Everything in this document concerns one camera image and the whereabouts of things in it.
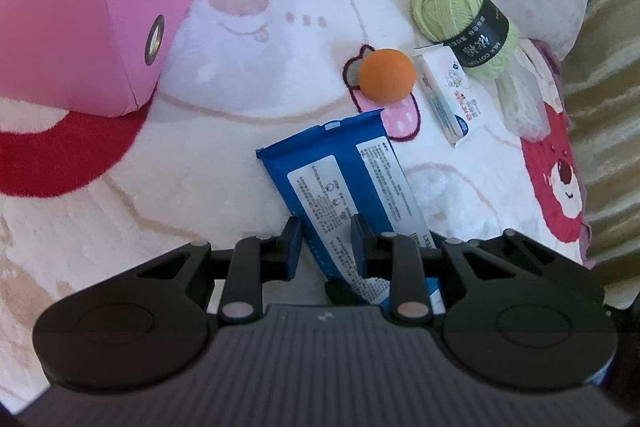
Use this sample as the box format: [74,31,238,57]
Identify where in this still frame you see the blue wipes packet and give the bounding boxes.
[255,108,446,315]

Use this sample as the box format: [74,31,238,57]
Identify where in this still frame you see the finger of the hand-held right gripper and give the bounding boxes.
[325,279,373,306]

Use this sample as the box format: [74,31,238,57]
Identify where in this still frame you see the clear plastic box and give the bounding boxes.
[497,39,548,142]

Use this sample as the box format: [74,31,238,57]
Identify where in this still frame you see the green yarn ball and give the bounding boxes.
[410,0,523,82]

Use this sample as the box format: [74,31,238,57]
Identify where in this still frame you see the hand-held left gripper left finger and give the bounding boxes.
[135,216,304,327]

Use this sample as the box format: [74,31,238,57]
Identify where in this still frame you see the orange ball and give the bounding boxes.
[359,49,417,104]

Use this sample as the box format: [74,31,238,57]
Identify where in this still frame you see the gold curtain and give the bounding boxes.
[560,0,640,283]

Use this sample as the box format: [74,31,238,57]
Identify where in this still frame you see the printed blanket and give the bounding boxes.
[0,0,596,408]

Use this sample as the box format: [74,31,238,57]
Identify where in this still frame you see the pink cardboard box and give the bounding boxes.
[0,0,236,118]

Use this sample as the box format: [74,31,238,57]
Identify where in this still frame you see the white tissue packet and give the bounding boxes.
[412,46,493,150]

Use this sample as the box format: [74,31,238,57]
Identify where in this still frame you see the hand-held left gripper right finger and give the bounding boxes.
[350,214,601,325]

